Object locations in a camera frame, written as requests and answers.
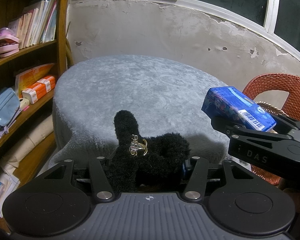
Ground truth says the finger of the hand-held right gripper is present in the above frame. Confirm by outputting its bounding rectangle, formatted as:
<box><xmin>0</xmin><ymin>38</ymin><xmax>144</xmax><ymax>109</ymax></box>
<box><xmin>211</xmin><ymin>115</ymin><xmax>243</xmax><ymax>137</ymax></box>
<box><xmin>272</xmin><ymin>114</ymin><xmax>300</xmax><ymax>134</ymax></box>

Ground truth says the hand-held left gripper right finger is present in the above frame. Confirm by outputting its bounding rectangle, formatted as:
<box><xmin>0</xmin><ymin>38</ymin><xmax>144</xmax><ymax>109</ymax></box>
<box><xmin>182</xmin><ymin>156</ymin><xmax>263</xmax><ymax>202</ymax></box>

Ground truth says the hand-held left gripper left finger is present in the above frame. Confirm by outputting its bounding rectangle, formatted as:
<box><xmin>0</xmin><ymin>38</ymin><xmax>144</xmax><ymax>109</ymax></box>
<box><xmin>27</xmin><ymin>156</ymin><xmax>115</xmax><ymax>203</ymax></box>

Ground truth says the woven bamboo basket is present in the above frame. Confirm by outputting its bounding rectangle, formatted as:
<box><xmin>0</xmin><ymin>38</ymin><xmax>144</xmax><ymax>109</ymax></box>
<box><xmin>254</xmin><ymin>101</ymin><xmax>289</xmax><ymax>117</ymax></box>

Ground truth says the blue tissue pack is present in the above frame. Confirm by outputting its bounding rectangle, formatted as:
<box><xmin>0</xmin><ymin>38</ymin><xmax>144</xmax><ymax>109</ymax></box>
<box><xmin>201</xmin><ymin>86</ymin><xmax>277</xmax><ymax>132</ymax></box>

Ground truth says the black fluffy hair clip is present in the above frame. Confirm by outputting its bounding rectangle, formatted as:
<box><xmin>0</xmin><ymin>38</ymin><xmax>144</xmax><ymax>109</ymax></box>
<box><xmin>105</xmin><ymin>110</ymin><xmax>192</xmax><ymax>193</ymax></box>

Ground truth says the grey plush desktop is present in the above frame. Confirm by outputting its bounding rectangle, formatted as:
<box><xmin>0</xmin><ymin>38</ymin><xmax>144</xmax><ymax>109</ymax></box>
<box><xmin>49</xmin><ymin>54</ymin><xmax>232</xmax><ymax>170</ymax></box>

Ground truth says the orange wicker chair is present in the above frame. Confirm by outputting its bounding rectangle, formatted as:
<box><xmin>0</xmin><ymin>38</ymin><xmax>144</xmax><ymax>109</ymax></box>
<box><xmin>241</xmin><ymin>73</ymin><xmax>300</xmax><ymax>185</ymax></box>

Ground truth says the beige rolled paper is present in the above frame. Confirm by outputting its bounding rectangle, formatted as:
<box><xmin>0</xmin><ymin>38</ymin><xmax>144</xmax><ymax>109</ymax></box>
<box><xmin>0</xmin><ymin>116</ymin><xmax>55</xmax><ymax>170</ymax></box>

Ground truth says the stack of loose papers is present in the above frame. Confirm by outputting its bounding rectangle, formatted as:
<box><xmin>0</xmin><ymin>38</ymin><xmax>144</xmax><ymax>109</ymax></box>
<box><xmin>0</xmin><ymin>172</ymin><xmax>20</xmax><ymax>218</ymax></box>

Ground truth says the orange white medicine box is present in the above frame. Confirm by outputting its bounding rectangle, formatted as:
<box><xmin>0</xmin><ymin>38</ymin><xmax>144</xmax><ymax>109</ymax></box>
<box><xmin>37</xmin><ymin>75</ymin><xmax>57</xmax><ymax>93</ymax></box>
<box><xmin>22</xmin><ymin>81</ymin><xmax>50</xmax><ymax>105</ymax></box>

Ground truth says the light blue pouch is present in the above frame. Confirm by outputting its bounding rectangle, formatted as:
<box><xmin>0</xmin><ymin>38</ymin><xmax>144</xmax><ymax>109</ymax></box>
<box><xmin>0</xmin><ymin>87</ymin><xmax>20</xmax><ymax>132</ymax></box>

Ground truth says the orange printed booklet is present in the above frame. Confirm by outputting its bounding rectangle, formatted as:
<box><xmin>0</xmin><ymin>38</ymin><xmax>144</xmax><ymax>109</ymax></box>
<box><xmin>14</xmin><ymin>63</ymin><xmax>55</xmax><ymax>98</ymax></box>

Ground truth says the wooden bookshelf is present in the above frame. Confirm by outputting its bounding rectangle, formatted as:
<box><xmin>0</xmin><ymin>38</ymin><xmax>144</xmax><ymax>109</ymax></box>
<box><xmin>0</xmin><ymin>0</ymin><xmax>70</xmax><ymax>233</ymax></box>

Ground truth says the row of upright books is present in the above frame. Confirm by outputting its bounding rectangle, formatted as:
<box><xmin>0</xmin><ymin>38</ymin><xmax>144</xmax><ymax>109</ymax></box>
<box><xmin>7</xmin><ymin>0</ymin><xmax>59</xmax><ymax>49</ymax></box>

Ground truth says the pink plastic toy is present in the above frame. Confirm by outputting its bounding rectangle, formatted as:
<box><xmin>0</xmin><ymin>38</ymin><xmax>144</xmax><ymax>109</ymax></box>
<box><xmin>0</xmin><ymin>27</ymin><xmax>20</xmax><ymax>58</ymax></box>

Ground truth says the white window frame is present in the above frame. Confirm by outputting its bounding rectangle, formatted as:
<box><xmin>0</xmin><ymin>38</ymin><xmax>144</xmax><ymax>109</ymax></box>
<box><xmin>71</xmin><ymin>0</ymin><xmax>300</xmax><ymax>63</ymax></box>

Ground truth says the tan corrugated hose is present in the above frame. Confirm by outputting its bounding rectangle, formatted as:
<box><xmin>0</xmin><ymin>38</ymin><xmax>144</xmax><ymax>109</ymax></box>
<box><xmin>65</xmin><ymin>37</ymin><xmax>74</xmax><ymax>69</ymax></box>

